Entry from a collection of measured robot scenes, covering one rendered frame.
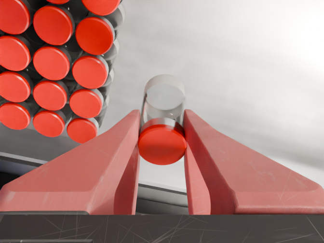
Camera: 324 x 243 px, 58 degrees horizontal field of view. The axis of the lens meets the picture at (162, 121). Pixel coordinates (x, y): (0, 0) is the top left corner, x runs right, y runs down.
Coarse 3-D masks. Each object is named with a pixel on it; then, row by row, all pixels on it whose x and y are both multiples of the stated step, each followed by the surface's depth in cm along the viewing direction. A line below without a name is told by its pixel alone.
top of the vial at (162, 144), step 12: (144, 132) 12; (156, 132) 11; (168, 132) 11; (180, 132) 12; (144, 144) 12; (156, 144) 12; (168, 144) 12; (180, 144) 12; (144, 156) 12; (156, 156) 12; (168, 156) 12; (180, 156) 12
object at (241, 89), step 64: (128, 0) 19; (192, 0) 19; (256, 0) 19; (320, 0) 19; (128, 64) 22; (192, 64) 22; (256, 64) 21; (320, 64) 21; (0, 128) 25; (256, 128) 25; (320, 128) 25
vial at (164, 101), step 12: (156, 84) 14; (168, 84) 14; (180, 84) 15; (144, 96) 14; (156, 96) 13; (168, 96) 13; (180, 96) 14; (144, 108) 13; (156, 108) 12; (168, 108) 12; (180, 108) 13; (144, 120) 13; (156, 120) 12; (168, 120) 12; (180, 120) 13
